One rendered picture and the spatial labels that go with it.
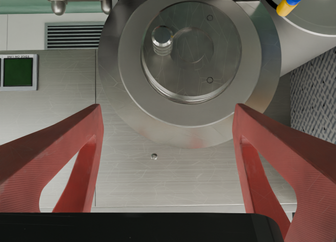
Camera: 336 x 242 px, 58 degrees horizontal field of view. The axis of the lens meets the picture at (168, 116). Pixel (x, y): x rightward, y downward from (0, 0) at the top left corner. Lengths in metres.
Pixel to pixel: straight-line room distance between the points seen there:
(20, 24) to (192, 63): 3.24
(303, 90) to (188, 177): 0.25
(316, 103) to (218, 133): 0.22
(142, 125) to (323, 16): 0.18
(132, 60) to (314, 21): 0.15
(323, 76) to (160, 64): 0.25
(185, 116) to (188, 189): 0.35
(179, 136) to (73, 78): 0.40
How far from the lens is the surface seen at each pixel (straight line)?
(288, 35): 0.30
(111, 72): 0.25
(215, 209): 0.60
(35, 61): 0.64
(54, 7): 0.64
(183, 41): 0.23
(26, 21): 3.42
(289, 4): 0.21
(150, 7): 0.26
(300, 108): 0.49
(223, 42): 0.23
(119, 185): 0.58
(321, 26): 0.29
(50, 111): 0.62
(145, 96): 0.24
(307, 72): 0.47
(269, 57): 0.26
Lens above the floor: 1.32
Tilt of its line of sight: 4 degrees down
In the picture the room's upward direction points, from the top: 179 degrees clockwise
